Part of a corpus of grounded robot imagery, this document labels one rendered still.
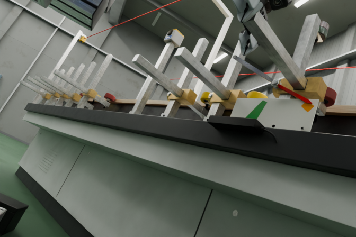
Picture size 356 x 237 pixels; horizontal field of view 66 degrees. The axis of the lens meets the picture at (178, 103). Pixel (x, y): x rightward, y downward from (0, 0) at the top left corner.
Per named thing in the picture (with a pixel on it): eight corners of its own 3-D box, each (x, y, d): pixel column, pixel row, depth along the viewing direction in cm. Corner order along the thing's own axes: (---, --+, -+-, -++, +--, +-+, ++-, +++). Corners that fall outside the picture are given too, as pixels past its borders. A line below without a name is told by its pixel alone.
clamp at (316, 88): (317, 92, 72) (321, 76, 74) (270, 92, 82) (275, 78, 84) (324, 102, 75) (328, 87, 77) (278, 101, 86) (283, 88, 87)
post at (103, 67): (77, 109, 189) (110, 53, 204) (75, 109, 191) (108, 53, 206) (81, 111, 191) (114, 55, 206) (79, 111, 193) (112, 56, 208)
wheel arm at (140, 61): (134, 62, 98) (140, 53, 99) (130, 63, 100) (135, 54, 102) (207, 120, 122) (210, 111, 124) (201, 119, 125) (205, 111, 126)
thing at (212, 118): (269, 135, 68) (275, 119, 69) (204, 127, 84) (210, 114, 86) (278, 144, 70) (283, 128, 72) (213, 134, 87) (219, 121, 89)
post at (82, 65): (52, 110, 226) (82, 62, 241) (51, 109, 229) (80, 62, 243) (56, 112, 228) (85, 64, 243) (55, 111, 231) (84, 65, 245)
